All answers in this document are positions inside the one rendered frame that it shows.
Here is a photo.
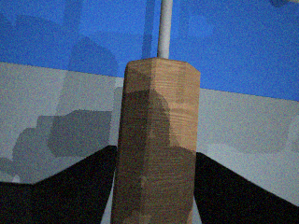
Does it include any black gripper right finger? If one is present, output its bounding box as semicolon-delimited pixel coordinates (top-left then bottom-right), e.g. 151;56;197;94
193;152;299;224

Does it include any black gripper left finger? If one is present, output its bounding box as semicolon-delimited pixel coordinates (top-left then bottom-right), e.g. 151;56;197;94
0;146;117;224

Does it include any tool with wooden handle and grey metal shaft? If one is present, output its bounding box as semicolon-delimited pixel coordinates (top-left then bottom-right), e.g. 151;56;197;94
110;0;201;224

